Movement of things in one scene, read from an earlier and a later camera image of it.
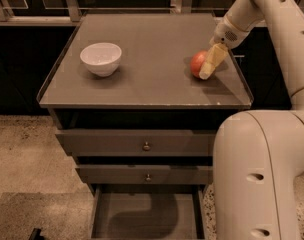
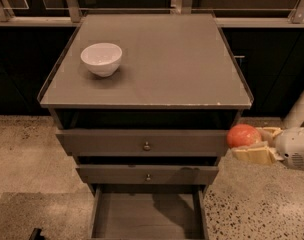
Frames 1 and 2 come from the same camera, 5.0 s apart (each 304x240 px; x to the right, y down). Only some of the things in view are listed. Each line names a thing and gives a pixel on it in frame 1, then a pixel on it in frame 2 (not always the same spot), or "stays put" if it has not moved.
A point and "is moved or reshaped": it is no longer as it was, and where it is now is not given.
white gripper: [226, 34] to [294, 147]
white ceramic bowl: [102, 59] stays put
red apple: [197, 60] is moved or reshaped
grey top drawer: [137, 133] stays put
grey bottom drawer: [148, 212] stays put
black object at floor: [36, 234] stays put
